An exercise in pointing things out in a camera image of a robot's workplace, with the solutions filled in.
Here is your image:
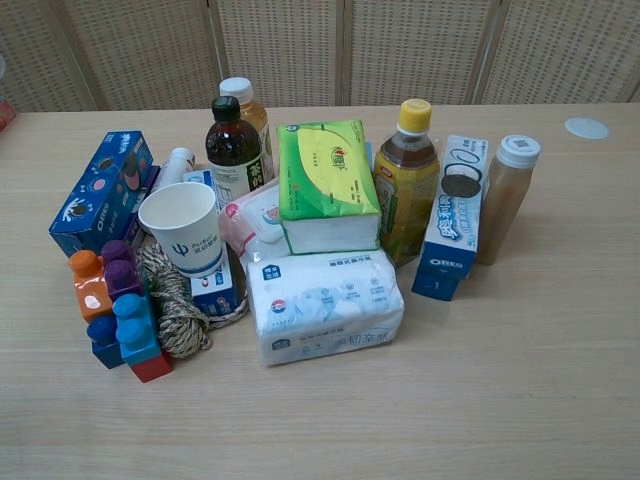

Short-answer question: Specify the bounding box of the blue and white packet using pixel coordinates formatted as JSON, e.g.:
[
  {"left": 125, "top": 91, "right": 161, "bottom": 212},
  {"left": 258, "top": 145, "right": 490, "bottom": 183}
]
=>
[{"left": 181, "top": 168, "right": 222, "bottom": 202}]

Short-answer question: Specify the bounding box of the wide blue Oreo box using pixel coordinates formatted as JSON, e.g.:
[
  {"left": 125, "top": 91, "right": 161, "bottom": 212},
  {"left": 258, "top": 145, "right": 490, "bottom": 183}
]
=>
[{"left": 47, "top": 130, "right": 157, "bottom": 259}]

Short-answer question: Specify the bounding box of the green tissue pack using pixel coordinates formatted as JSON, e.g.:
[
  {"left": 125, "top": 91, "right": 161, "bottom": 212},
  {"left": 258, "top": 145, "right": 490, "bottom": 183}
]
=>
[{"left": 275, "top": 118, "right": 383, "bottom": 256}]

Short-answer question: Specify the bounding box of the white tissue pack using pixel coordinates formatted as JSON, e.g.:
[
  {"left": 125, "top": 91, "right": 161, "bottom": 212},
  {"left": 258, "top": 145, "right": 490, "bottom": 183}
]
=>
[{"left": 245, "top": 248, "right": 406, "bottom": 369}]

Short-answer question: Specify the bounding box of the pink wet wipes pack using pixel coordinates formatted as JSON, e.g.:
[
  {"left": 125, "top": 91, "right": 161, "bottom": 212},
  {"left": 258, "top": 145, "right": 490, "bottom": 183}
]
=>
[{"left": 217, "top": 181, "right": 290, "bottom": 272}]

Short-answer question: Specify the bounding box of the yellow cap tea bottle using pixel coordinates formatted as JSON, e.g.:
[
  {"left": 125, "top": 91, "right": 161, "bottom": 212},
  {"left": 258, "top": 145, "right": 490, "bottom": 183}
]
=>
[{"left": 373, "top": 97, "right": 443, "bottom": 268}]

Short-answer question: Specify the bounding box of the blue white carton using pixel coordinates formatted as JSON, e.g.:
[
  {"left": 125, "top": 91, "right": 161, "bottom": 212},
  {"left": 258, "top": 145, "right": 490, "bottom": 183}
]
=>
[{"left": 190, "top": 248, "right": 241, "bottom": 317}]

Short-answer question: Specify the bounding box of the dark tea bottle black cap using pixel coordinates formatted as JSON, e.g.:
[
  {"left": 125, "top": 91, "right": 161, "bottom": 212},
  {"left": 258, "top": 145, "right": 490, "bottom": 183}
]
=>
[{"left": 205, "top": 95, "right": 264, "bottom": 202}]

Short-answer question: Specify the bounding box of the orange juice bottle white cap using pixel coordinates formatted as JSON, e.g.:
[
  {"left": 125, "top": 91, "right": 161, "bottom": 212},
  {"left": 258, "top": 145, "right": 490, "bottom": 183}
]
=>
[{"left": 218, "top": 76, "right": 277, "bottom": 187}]

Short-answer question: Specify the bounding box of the white paper cup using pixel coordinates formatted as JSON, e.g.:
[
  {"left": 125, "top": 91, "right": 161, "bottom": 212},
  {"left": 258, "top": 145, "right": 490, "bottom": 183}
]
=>
[{"left": 137, "top": 181, "right": 225, "bottom": 280}]

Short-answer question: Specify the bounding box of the white plastic bottle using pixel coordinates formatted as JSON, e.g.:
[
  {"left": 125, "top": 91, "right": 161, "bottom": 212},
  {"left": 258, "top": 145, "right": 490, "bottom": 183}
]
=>
[{"left": 156, "top": 146, "right": 198, "bottom": 195}]

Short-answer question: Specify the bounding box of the brown drink bottle white cap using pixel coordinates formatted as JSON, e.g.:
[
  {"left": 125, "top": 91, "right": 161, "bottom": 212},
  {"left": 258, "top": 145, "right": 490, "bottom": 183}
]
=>
[{"left": 471, "top": 133, "right": 543, "bottom": 267}]

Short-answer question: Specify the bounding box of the bamboo folding screen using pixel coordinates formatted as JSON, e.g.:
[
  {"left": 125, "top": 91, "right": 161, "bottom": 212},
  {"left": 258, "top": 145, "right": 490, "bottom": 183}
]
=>
[{"left": 0, "top": 0, "right": 640, "bottom": 114}]

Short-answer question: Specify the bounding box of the purple toy block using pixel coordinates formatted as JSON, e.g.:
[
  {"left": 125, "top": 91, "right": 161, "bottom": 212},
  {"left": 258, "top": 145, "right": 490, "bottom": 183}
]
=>
[{"left": 99, "top": 239, "right": 145, "bottom": 302}]

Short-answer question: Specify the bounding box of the light blue toy block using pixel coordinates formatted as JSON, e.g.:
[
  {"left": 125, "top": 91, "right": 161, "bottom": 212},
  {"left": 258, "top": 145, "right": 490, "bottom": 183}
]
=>
[{"left": 111, "top": 292, "right": 164, "bottom": 370}]

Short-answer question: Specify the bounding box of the red toy block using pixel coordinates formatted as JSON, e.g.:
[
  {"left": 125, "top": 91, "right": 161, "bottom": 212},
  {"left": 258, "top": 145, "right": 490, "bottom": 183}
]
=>
[{"left": 128, "top": 346, "right": 174, "bottom": 385}]

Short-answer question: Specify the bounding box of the orange toy block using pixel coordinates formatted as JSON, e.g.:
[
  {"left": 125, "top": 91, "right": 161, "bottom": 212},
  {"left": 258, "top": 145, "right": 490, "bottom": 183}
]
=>
[{"left": 68, "top": 249, "right": 115, "bottom": 325}]

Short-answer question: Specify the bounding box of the dark blue toy block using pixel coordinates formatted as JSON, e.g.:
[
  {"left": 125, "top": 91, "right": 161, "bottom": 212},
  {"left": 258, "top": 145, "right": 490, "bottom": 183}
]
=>
[{"left": 85, "top": 314, "right": 127, "bottom": 371}]

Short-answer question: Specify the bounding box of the white round grommet cover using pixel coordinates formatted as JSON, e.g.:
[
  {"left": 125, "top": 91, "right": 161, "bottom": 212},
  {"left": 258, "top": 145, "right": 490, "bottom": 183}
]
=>
[{"left": 564, "top": 117, "right": 611, "bottom": 141}]

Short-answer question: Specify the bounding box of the braided rope bundle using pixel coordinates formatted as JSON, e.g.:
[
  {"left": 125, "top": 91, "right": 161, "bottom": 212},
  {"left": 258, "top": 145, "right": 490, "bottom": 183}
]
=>
[{"left": 136, "top": 242, "right": 252, "bottom": 359}]

